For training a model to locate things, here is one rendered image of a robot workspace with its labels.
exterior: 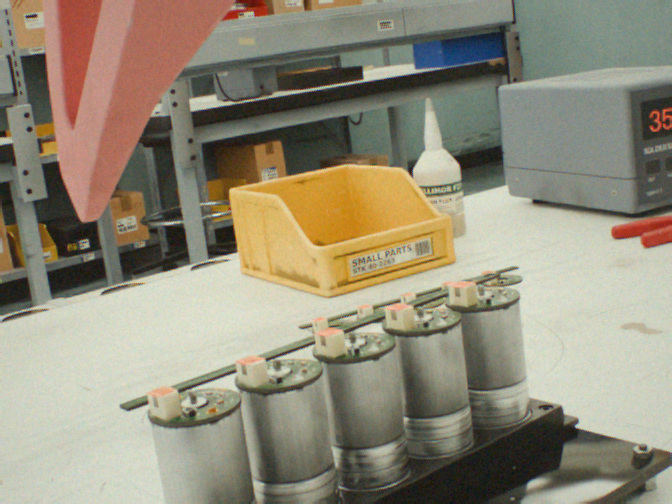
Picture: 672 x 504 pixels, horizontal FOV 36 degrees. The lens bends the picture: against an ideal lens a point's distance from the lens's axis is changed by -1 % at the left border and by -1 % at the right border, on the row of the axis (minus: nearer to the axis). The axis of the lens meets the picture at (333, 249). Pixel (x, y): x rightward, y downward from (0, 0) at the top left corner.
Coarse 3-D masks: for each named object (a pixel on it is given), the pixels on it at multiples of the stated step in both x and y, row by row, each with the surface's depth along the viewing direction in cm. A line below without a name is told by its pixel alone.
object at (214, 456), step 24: (240, 408) 27; (168, 432) 27; (192, 432) 26; (216, 432) 27; (240, 432) 27; (168, 456) 27; (192, 456) 27; (216, 456) 27; (240, 456) 27; (168, 480) 27; (192, 480) 27; (216, 480) 27; (240, 480) 27
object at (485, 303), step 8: (488, 288) 35; (496, 288) 35; (504, 288) 35; (512, 288) 35; (448, 296) 35; (496, 296) 34; (512, 296) 34; (520, 296) 34; (448, 304) 34; (480, 304) 33; (488, 304) 33; (496, 304) 33; (504, 304) 33; (512, 304) 33
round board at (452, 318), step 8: (416, 312) 33; (424, 312) 33; (432, 312) 33; (440, 312) 33; (448, 312) 33; (456, 312) 33; (384, 320) 33; (424, 320) 32; (432, 320) 32; (448, 320) 32; (456, 320) 32; (384, 328) 32; (392, 328) 32; (416, 328) 32; (424, 328) 32; (432, 328) 31; (440, 328) 31; (448, 328) 32
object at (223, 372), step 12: (480, 276) 37; (492, 276) 37; (444, 288) 36; (420, 300) 35; (432, 300) 35; (384, 312) 34; (348, 324) 33; (360, 324) 33; (312, 336) 32; (288, 348) 31; (300, 348) 32; (216, 372) 30; (228, 372) 30; (180, 384) 29; (192, 384) 29; (204, 384) 29; (144, 396) 29; (132, 408) 28
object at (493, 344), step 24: (480, 312) 33; (504, 312) 33; (480, 336) 33; (504, 336) 33; (480, 360) 33; (504, 360) 33; (480, 384) 34; (504, 384) 34; (480, 408) 34; (504, 408) 34; (528, 408) 34
